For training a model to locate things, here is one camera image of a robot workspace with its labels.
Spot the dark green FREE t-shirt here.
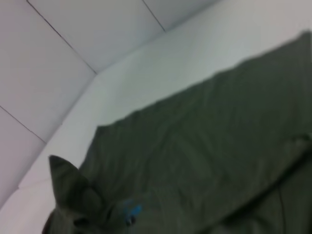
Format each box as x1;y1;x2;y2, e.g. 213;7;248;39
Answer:
40;29;312;234

